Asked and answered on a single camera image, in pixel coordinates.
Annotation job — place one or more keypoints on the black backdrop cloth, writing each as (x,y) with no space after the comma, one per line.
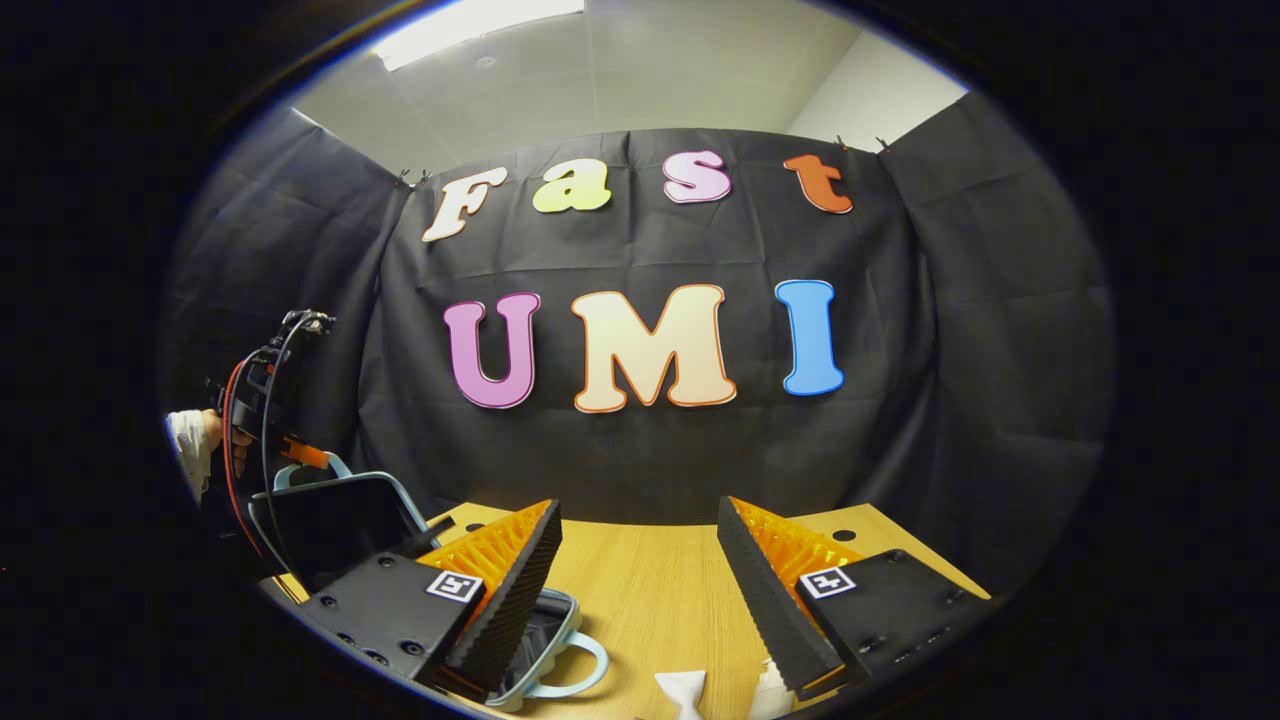
(640,450)

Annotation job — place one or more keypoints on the ceiling light panel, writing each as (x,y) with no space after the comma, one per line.
(470,25)

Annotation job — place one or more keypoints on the white skin care packet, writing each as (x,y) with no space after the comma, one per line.
(772,692)

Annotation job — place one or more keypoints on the light blue suitcase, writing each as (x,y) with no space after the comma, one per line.
(330,520)

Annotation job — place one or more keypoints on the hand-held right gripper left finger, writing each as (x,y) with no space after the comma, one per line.
(520,590)

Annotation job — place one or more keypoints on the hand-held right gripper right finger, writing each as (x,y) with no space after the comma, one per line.
(765,600)

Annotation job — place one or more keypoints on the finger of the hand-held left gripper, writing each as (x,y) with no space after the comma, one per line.
(303,453)

